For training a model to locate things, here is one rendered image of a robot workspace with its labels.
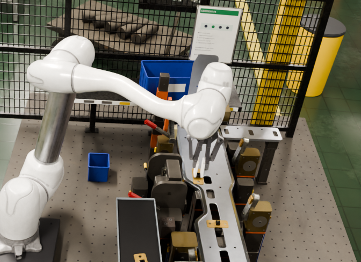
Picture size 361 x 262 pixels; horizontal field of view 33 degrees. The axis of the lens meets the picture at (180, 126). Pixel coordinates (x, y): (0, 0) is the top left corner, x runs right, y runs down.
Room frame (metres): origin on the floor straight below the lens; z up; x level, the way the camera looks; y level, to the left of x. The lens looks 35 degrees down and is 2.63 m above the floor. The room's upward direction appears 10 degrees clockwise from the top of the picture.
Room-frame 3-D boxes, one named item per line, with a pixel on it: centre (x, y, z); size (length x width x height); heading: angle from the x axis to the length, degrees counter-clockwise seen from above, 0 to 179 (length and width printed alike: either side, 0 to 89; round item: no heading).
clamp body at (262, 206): (1.85, -0.38, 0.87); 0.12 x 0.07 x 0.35; 102
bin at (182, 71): (2.61, 0.08, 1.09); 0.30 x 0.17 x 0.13; 109
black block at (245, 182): (2.05, -0.33, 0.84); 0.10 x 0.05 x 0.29; 102
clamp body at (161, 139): (2.17, 0.07, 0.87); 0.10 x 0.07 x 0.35; 102
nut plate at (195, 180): (1.71, -0.09, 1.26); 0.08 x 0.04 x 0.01; 9
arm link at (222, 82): (1.69, -0.09, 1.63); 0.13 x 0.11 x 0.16; 172
